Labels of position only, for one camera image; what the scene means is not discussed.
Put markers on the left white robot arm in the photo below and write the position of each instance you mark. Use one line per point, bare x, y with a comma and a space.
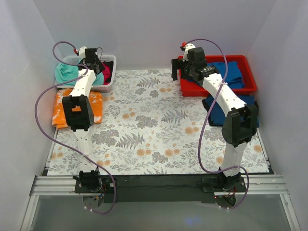
80, 117

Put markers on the floral table mat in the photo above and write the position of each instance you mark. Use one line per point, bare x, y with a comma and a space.
148, 127

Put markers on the red plastic bin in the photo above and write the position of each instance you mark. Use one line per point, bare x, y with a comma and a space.
192, 89

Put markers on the blue crumpled t shirt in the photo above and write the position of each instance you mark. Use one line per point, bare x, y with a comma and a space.
230, 73

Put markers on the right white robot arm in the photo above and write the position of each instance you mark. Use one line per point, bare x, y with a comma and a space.
240, 118

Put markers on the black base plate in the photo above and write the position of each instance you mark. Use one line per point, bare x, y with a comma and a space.
157, 188

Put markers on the navy folded t shirt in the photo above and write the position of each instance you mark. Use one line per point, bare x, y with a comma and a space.
217, 117

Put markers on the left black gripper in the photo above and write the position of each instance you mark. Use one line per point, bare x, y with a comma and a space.
95, 66

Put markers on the black garment in basket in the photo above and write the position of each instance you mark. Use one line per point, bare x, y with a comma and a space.
109, 72

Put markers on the magenta t shirt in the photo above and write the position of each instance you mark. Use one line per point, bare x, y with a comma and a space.
106, 73

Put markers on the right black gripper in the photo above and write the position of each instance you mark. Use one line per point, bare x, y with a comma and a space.
175, 68

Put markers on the white plastic basket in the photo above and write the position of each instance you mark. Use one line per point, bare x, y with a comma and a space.
73, 59

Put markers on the teal t shirt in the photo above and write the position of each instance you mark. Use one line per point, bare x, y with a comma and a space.
64, 72

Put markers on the orange folded t shirt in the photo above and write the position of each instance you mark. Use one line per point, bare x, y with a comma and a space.
58, 117

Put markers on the aluminium mounting rail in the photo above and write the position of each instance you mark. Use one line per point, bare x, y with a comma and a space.
259, 184

